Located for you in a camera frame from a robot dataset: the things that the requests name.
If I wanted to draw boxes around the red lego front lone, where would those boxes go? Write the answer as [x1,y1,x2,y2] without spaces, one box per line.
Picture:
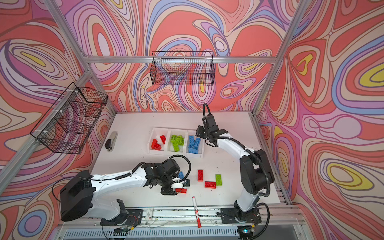
[175,188,187,194]

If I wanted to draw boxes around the red lego cluster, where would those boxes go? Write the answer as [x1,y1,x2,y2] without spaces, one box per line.
[197,170,204,182]

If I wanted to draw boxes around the small green lego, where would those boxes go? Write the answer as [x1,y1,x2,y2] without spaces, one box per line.
[178,135,185,146]

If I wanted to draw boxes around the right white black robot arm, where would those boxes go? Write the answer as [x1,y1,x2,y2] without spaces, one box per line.
[196,114,275,223]

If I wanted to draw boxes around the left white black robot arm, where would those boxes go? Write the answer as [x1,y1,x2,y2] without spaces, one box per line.
[60,155,191,226]

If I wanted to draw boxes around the white three-compartment tray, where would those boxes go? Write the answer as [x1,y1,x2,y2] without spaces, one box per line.
[147,128,205,158]

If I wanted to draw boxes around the red lego beside blue pile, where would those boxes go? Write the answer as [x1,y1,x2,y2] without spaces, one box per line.
[160,135,166,145]

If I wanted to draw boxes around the green lego right pair left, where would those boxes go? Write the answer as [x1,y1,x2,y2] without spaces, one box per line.
[216,174,223,186]

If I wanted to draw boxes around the red white marker pen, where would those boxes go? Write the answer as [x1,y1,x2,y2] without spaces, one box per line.
[192,197,202,229]

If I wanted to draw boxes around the black grey stapler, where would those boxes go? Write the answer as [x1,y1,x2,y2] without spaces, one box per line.
[105,132,118,152]

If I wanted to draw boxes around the black wire basket back wall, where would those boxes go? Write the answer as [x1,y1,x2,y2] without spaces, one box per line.
[150,51,216,86]

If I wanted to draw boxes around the black wire basket wall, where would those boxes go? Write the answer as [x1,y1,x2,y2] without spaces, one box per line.
[30,83,108,155]
[150,51,216,86]

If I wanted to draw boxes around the black wire basket left wall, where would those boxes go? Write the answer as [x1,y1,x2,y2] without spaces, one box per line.
[30,83,108,155]

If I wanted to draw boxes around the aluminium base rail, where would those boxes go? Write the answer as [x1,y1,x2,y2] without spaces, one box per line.
[50,205,313,240]

